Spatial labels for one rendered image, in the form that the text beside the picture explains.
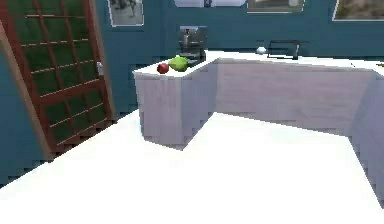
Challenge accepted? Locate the red apple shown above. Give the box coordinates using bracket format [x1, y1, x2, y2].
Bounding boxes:
[156, 62, 170, 75]

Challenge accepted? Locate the green lettuce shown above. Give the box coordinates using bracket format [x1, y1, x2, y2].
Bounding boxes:
[167, 55, 190, 73]

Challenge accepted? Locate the white kitchen counter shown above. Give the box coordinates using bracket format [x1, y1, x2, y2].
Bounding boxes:
[132, 49, 384, 209]

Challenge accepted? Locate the red-framed glass door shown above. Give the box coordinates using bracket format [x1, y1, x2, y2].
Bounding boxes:
[0, 0, 118, 160]

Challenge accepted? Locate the white wall shelf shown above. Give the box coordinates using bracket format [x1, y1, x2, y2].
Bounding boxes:
[173, 0, 248, 8]

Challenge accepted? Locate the grey framed wall picture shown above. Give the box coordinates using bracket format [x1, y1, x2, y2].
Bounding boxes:
[107, 0, 145, 28]

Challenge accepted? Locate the brown framed wall picture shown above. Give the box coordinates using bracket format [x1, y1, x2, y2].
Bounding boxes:
[331, 0, 384, 22]

